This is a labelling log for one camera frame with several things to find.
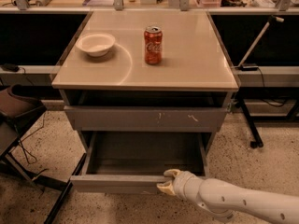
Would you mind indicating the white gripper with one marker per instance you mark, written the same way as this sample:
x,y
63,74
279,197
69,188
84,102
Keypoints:
x,y
181,183

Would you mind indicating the grey drawer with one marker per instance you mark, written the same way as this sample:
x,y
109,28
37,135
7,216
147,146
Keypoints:
x,y
134,162
145,119

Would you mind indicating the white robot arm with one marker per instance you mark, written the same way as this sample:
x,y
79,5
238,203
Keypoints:
x,y
220,199

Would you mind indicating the grey drawer cabinet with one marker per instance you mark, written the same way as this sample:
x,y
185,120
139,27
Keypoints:
x,y
193,72

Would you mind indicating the grey top drawer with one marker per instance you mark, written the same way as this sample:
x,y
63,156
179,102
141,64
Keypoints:
x,y
145,119

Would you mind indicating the black table leg right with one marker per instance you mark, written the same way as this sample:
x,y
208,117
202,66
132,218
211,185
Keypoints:
x,y
257,140

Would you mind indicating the black stand leg left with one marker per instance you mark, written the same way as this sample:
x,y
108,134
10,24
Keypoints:
x,y
67,187

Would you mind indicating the black power adapter right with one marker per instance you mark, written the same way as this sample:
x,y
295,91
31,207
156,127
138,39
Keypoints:
x,y
248,67

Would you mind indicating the black power adapter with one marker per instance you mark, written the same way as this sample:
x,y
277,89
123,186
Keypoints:
x,y
248,67
10,67

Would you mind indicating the red cola can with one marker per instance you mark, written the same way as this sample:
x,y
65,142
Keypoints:
x,y
153,37

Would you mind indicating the white bowl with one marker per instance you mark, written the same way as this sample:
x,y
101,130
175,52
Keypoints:
x,y
95,44

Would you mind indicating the dark chair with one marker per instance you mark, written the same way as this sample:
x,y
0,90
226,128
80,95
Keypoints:
x,y
19,113

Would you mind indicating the white rod with black tip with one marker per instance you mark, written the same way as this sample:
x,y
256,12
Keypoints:
x,y
270,20

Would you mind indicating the black power adapter left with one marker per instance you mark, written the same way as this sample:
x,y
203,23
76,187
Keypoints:
x,y
10,67

